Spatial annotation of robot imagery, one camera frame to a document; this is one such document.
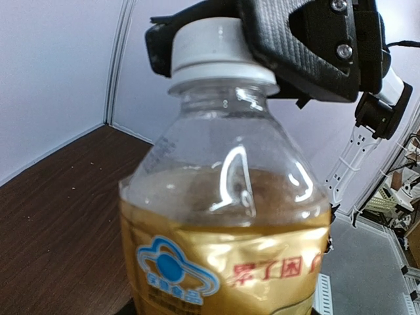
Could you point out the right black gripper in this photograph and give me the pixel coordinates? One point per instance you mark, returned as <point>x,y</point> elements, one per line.
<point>327,50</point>

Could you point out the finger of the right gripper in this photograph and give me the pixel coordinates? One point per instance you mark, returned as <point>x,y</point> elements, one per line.
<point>159,37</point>

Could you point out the white tea bottle cap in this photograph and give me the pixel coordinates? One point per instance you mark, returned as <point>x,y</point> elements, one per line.
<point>215,49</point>

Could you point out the amber tea bottle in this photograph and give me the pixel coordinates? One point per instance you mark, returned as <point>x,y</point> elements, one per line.
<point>223,215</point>

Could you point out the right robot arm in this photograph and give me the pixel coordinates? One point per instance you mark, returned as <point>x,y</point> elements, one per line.
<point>380,114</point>

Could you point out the left aluminium frame post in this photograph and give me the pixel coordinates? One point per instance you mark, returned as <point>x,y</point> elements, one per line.
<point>119,44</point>

